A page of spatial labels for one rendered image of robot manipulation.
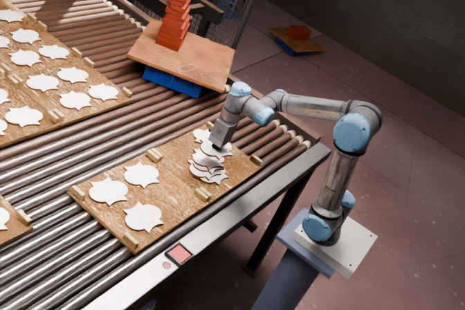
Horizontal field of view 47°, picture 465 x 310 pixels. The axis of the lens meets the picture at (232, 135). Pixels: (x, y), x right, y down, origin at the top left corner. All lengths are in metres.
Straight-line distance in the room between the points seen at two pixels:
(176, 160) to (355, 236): 0.82
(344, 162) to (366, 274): 1.93
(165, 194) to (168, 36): 1.01
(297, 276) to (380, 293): 1.39
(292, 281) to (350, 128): 0.86
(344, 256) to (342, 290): 1.27
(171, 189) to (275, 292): 0.71
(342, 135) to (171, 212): 0.69
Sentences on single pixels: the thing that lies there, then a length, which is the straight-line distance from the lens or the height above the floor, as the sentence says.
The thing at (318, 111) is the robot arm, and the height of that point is 1.41.
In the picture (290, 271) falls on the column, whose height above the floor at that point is 0.71.
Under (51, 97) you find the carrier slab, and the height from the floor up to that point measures 0.94.
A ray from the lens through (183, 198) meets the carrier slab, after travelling 2.07.
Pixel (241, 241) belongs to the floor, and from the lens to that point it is 3.40.
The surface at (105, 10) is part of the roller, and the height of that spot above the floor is 0.92.
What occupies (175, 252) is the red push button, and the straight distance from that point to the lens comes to 1.89.
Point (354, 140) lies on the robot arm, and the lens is 1.78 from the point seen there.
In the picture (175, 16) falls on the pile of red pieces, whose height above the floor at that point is 1.22.
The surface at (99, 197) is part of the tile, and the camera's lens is 1.96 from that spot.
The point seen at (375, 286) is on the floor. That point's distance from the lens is 3.69.
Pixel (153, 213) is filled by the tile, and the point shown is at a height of 0.95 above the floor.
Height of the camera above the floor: 2.30
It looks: 33 degrees down
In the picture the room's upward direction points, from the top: 24 degrees clockwise
